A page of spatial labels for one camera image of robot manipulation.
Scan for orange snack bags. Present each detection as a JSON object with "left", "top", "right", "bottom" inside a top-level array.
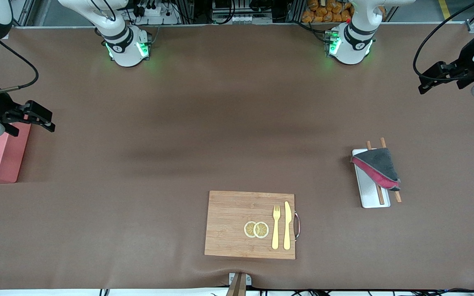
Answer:
[{"left": 302, "top": 0, "right": 353, "bottom": 23}]

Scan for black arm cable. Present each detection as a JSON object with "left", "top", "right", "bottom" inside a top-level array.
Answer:
[
  {"left": 0, "top": 39, "right": 39, "bottom": 94},
  {"left": 413, "top": 0, "right": 474, "bottom": 79}
]

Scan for wooden cutting board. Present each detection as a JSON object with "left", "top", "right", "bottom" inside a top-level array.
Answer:
[{"left": 204, "top": 190, "right": 301, "bottom": 260}]

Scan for lemon slice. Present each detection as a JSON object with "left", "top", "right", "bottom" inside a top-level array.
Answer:
[{"left": 253, "top": 222, "right": 270, "bottom": 239}]

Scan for grey and pink cloth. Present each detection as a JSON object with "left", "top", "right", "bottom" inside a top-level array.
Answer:
[{"left": 351, "top": 148, "right": 401, "bottom": 192}]

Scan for yellow fork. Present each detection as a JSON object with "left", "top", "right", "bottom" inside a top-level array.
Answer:
[{"left": 272, "top": 205, "right": 281, "bottom": 250}]

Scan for metal table edge bracket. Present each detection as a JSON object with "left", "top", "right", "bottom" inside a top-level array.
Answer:
[{"left": 229, "top": 273, "right": 252, "bottom": 296}]

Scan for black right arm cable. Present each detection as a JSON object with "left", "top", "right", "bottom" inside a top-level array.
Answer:
[{"left": 0, "top": 39, "right": 39, "bottom": 94}]

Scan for white power strip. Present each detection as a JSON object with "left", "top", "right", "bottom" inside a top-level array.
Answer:
[{"left": 132, "top": 0, "right": 180, "bottom": 25}]

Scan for brown table cover mat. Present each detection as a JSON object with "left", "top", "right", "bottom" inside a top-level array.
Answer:
[{"left": 0, "top": 23, "right": 474, "bottom": 290}]

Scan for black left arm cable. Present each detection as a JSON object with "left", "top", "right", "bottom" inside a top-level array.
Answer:
[{"left": 413, "top": 0, "right": 474, "bottom": 79}]

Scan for yellow knife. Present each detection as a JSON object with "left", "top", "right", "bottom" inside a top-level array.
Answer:
[{"left": 283, "top": 201, "right": 292, "bottom": 250}]

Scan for white rectangular tray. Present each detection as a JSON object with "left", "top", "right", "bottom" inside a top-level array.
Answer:
[{"left": 352, "top": 149, "right": 391, "bottom": 208}]

